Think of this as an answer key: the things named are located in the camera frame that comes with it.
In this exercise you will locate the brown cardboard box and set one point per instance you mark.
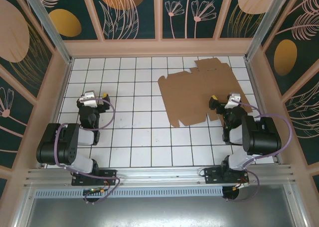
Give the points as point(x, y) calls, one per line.
point(194, 97)

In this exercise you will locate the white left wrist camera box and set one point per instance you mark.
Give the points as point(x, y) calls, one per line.
point(88, 98)

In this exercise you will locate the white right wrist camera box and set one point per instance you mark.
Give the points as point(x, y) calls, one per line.
point(233, 100)

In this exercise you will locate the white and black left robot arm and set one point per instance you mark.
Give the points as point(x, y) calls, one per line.
point(64, 142)

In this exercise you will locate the thin aluminium table side rail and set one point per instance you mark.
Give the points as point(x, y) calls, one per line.
point(250, 72)
point(63, 87)

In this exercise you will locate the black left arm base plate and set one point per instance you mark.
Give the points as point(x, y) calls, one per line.
point(109, 174)

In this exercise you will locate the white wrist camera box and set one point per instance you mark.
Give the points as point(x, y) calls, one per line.
point(233, 100)
point(88, 98)

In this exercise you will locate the aluminium frame post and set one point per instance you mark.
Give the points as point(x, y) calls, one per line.
point(266, 25)
point(51, 30)

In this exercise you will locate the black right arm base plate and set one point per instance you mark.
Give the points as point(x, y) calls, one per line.
point(211, 174)

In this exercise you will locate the aluminium mounting rail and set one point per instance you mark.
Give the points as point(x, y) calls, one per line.
point(159, 173)

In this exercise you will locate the small green circuit board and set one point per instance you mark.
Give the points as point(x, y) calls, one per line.
point(96, 191)

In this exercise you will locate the grey metal sheet panel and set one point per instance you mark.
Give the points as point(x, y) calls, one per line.
point(159, 212)

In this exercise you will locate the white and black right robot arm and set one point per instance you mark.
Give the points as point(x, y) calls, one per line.
point(261, 137)

